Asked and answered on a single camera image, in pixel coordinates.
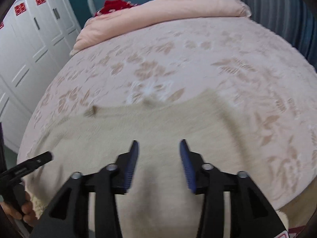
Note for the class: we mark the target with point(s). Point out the cream fluffy rug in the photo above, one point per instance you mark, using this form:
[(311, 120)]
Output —
[(283, 217)]

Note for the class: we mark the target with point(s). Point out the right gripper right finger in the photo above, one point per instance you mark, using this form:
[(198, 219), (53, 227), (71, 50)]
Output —
[(233, 205)]

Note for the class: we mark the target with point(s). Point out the pink butterfly bed blanket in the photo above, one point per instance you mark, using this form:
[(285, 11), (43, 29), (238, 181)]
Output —
[(257, 71)]

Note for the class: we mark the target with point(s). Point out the pink folded duvet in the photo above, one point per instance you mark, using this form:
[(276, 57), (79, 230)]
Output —
[(107, 26)]

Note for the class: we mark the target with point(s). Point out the red garment on bed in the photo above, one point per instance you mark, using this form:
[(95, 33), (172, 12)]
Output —
[(114, 5)]

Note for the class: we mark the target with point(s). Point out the white panelled wardrobe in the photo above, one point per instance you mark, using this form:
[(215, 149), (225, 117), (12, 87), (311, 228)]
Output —
[(36, 39)]

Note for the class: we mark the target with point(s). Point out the beige knit heart sweater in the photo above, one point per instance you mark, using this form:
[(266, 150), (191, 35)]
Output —
[(159, 203)]

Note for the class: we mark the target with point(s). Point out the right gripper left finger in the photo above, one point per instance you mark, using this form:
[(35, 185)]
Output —
[(67, 215)]

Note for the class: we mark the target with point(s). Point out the blue grey curtain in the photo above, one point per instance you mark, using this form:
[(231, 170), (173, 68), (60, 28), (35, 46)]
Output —
[(290, 19)]

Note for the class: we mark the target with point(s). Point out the person's left hand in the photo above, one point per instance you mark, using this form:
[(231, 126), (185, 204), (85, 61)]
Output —
[(27, 208)]

